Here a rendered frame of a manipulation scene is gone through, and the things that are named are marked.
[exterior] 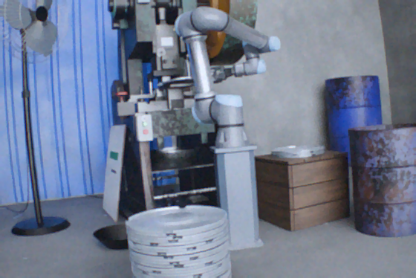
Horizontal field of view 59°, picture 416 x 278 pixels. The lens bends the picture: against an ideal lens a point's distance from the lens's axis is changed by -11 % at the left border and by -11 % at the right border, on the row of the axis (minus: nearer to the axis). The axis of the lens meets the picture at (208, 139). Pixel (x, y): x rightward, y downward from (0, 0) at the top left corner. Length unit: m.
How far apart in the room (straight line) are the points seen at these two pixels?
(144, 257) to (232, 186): 0.76
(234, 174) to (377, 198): 0.64
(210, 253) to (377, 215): 0.96
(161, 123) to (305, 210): 0.91
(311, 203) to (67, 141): 2.21
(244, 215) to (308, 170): 0.42
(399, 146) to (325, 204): 0.55
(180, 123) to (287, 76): 2.23
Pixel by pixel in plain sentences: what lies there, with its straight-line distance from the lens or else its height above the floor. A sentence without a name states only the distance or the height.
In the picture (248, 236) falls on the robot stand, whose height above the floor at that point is 0.05.
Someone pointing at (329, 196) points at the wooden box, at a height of 0.14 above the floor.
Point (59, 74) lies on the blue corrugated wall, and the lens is 3.55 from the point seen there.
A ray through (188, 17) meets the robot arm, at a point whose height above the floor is 1.04.
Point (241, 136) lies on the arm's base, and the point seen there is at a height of 0.49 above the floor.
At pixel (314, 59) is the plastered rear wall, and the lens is 4.56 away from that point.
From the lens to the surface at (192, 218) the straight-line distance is 1.13.
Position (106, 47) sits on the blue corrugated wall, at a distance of 3.63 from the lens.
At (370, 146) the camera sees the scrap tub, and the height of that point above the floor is 0.41.
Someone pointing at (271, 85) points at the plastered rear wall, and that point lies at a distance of 4.19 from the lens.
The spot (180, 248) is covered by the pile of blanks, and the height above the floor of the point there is 0.26.
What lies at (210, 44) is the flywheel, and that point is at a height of 1.08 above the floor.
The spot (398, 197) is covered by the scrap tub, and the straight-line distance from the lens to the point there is 1.80.
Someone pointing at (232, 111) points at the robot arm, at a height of 0.60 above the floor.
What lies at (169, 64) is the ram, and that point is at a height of 0.92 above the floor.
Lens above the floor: 0.59
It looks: 3 degrees down
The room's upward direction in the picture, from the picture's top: 5 degrees counter-clockwise
